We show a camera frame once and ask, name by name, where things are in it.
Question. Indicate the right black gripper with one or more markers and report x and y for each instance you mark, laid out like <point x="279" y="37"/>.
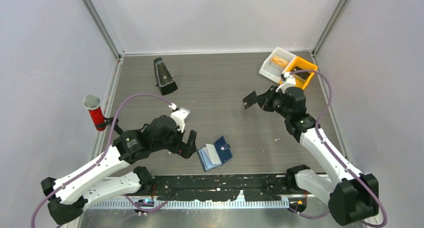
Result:
<point x="265" y="99"/>

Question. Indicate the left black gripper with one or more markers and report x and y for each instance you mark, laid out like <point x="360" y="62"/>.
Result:
<point x="183" y="149"/>

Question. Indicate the grey credit card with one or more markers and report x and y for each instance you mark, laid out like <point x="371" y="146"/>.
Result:
<point x="250" y="100"/>

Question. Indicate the blue leather card holder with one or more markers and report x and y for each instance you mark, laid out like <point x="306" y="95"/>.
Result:
<point x="214" y="155"/>

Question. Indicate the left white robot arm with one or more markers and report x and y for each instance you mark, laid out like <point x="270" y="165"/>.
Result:
<point x="69" y="196"/>

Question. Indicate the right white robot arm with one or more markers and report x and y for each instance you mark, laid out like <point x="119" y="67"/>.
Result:
<point x="349" y="194"/>

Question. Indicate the white plastic bin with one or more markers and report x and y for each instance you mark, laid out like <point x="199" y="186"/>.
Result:
<point x="271" y="73"/>

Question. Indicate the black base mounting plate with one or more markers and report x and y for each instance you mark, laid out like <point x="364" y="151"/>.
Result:
<point x="221" y="188"/>

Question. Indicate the black box in bin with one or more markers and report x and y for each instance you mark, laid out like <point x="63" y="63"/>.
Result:
<point x="301" y="74"/>

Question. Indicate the yellow plastic bin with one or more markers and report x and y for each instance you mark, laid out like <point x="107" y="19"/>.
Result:
<point x="307" y="66"/>

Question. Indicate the black metronome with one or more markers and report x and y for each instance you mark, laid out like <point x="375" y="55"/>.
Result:
<point x="163" y="78"/>

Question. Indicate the red microphone with stand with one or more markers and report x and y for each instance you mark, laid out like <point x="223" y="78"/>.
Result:
<point x="93" y="104"/>

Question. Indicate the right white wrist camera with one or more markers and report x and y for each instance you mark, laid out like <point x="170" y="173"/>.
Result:
<point x="287" y="81"/>

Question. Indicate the slotted aluminium rail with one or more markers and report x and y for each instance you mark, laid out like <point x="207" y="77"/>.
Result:
<point x="123" y="204"/>

